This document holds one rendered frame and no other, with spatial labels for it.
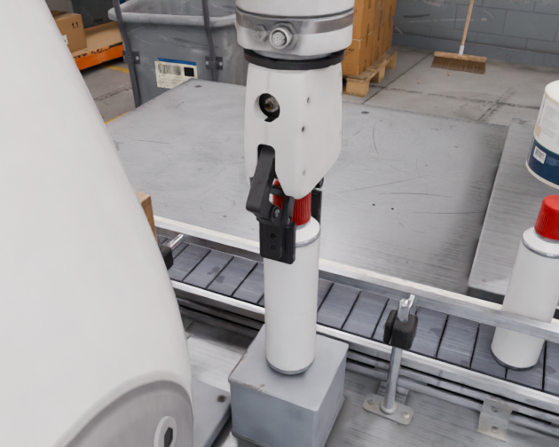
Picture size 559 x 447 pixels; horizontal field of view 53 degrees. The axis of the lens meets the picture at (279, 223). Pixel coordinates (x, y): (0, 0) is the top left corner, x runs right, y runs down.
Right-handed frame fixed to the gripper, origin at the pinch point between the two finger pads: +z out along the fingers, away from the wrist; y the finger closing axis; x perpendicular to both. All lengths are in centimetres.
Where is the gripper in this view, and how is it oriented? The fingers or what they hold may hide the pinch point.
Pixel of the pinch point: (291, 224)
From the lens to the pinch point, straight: 49.6
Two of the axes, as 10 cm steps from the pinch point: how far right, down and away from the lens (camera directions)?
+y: 4.1, -4.8, 7.7
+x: -9.1, -2.2, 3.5
